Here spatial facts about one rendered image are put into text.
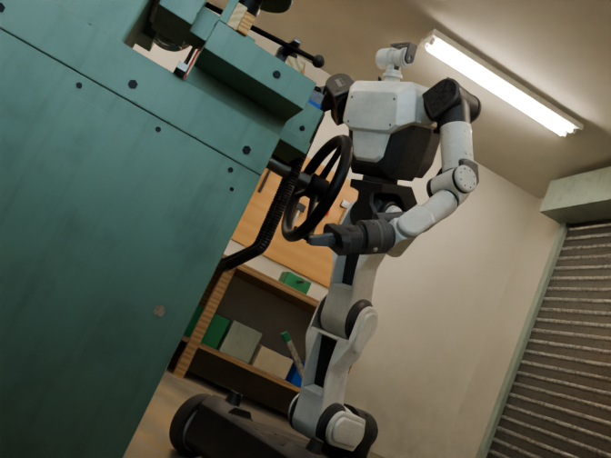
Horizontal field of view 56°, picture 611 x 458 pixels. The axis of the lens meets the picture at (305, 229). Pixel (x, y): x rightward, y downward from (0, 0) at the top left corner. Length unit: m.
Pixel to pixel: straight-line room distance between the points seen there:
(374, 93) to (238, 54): 0.84
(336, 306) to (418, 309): 3.26
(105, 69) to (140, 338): 0.48
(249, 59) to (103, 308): 0.51
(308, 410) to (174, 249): 1.01
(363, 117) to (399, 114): 0.13
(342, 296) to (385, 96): 0.64
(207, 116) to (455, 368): 4.45
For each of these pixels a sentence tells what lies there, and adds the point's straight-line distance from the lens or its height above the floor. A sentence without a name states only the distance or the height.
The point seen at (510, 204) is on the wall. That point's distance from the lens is 5.66.
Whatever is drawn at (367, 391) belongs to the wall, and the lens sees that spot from 4.98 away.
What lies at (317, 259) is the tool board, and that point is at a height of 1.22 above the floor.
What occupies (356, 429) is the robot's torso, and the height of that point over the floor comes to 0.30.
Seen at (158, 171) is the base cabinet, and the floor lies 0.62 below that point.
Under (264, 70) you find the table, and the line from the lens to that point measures 1.08.
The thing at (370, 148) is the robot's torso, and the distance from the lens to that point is 1.85.
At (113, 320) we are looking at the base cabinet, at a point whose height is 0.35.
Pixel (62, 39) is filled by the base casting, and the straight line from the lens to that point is 1.13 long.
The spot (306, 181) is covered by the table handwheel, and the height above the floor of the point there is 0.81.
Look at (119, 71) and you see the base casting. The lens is 1.11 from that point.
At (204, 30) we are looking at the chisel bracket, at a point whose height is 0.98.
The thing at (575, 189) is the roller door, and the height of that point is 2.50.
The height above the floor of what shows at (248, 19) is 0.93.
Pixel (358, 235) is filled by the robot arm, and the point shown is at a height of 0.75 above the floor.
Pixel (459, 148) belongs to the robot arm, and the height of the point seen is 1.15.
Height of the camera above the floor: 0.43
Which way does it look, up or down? 12 degrees up
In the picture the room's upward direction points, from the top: 25 degrees clockwise
